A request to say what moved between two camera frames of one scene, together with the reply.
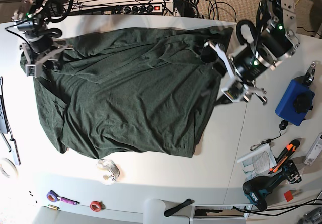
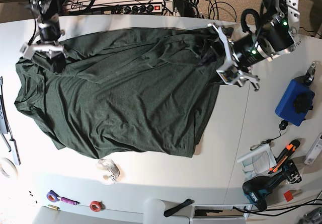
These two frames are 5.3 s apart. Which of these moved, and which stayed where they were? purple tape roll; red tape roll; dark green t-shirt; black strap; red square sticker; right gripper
Moved: right gripper; dark green t-shirt
Stayed: black strap; purple tape roll; red tape roll; red square sticker
